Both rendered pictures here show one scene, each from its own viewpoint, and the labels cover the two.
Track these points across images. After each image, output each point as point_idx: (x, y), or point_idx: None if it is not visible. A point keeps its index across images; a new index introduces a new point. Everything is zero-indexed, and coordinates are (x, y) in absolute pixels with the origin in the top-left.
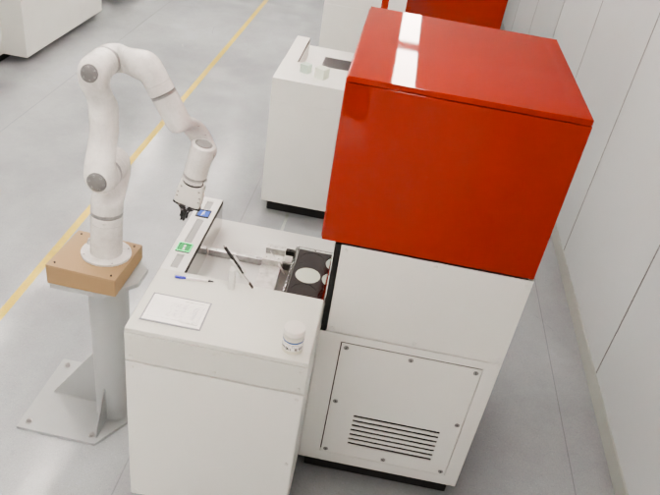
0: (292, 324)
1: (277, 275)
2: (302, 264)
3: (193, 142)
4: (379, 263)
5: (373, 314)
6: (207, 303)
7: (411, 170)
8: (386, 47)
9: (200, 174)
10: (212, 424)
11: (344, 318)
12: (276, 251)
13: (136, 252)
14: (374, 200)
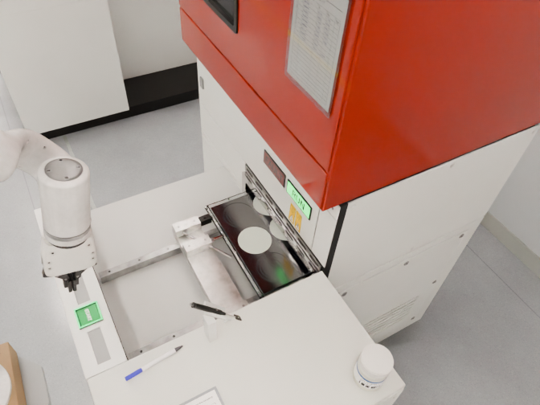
0: (370, 357)
1: (219, 262)
2: (235, 228)
3: (46, 178)
4: (391, 197)
5: (376, 249)
6: (210, 391)
7: (455, 57)
8: None
9: (84, 220)
10: None
11: (344, 272)
12: (190, 230)
13: (10, 363)
14: (398, 126)
